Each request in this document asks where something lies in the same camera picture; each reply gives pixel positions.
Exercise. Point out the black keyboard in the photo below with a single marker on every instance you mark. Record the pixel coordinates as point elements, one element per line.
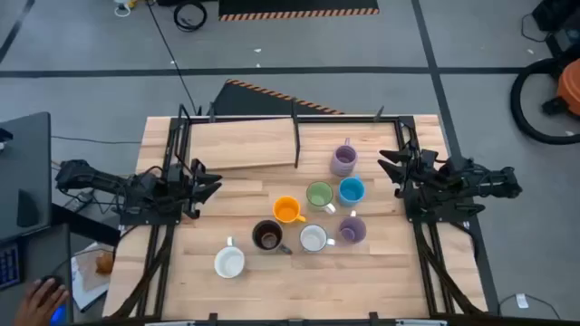
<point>9,265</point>

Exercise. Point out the dark teal speckled mug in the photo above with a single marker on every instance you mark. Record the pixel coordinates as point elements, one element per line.
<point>267,235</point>

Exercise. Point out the white paper tag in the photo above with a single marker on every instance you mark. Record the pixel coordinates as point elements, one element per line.
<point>522,300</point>

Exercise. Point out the black equipment case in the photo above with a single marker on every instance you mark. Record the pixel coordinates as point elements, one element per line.
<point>559,18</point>

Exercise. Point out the light blue mug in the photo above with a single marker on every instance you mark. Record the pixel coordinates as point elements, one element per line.
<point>351,192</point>

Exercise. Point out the round purple ribbed mug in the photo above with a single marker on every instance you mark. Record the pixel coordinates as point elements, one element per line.
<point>353,231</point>

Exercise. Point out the black metal table frame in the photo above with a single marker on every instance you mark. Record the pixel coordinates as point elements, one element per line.
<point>344,119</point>

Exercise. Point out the yellow mug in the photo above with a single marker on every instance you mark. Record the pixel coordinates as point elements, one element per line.
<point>286,210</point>

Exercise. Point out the black mat hazard stripe edge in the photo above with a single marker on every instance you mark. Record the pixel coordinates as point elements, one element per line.
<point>254,102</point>
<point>294,6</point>

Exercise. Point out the orange vacuum cleaner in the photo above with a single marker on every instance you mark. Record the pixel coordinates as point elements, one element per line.
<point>571,86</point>

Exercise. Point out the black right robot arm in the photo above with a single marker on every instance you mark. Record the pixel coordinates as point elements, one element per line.
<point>489,181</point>

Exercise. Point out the white paper sheet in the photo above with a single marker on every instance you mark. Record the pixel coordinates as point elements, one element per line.
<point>84,290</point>

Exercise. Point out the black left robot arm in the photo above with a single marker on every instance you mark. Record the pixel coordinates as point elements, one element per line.
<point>99,181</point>

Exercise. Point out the person's hand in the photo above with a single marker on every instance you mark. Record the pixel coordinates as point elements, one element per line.
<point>38,303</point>

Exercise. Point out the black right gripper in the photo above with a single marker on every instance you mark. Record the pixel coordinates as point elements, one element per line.
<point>423,174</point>

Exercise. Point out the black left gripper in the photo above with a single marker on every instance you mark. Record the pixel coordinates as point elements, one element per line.
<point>188,190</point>

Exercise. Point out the brown crumpled object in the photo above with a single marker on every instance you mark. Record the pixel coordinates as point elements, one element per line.
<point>104,263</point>

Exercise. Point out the tall lilac ribbed mug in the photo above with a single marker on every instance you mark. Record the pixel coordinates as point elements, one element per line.
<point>343,165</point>

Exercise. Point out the teal mug white inside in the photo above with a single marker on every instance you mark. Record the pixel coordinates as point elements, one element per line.
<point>312,238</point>

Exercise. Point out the white blue floral mug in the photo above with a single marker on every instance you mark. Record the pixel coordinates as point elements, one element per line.
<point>229,262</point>

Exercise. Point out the wooden shelf black metal frame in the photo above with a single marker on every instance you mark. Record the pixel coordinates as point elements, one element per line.
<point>244,145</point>

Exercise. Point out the black power adapter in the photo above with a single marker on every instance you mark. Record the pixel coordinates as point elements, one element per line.
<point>79,201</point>

